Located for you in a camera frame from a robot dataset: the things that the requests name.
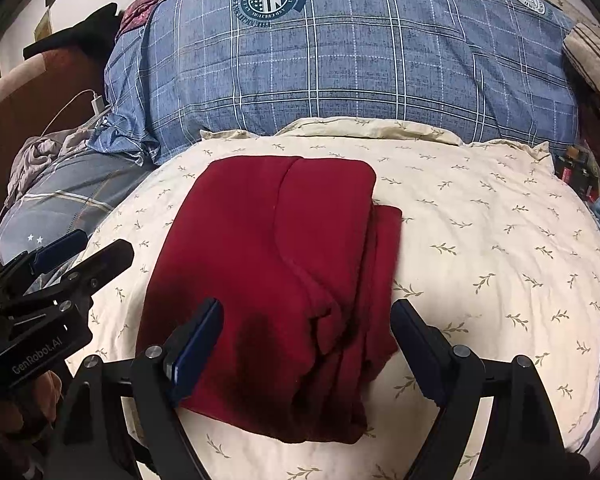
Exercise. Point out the grey plaid star bed sheet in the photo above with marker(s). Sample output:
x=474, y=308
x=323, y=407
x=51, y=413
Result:
x=65, y=195

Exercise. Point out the crumpled lilac cloth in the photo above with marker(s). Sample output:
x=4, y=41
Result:
x=45, y=152

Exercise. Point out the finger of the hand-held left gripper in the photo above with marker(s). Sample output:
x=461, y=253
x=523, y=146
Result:
x=55, y=251
x=105, y=260

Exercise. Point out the blue plaid quilt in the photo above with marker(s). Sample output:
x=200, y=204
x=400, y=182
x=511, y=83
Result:
x=355, y=70

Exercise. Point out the black cloth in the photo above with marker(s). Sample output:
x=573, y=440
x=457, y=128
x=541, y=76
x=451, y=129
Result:
x=85, y=32

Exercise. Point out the colourful printed packet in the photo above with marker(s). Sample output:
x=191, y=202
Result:
x=577, y=170

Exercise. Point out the beige striped pillow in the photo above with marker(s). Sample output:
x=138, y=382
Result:
x=595, y=57

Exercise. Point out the maroon patterned cloth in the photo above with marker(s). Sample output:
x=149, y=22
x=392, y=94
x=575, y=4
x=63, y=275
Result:
x=145, y=5

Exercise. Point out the brown wooden headboard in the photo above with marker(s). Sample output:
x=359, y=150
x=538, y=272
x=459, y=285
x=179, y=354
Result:
x=55, y=85

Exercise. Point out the white charger plug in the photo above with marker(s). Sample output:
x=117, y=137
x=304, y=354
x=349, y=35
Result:
x=98, y=101

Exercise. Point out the cream leaf-print pillow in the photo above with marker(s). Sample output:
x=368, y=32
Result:
x=480, y=260

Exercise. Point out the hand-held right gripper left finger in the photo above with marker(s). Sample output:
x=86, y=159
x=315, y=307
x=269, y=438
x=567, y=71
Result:
x=195, y=350

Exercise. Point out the person's left hand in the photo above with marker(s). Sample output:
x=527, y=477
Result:
x=15, y=417

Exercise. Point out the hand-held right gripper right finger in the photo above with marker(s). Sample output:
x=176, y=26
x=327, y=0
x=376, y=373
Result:
x=415, y=340

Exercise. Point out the dark red garment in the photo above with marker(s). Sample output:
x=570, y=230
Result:
x=260, y=240

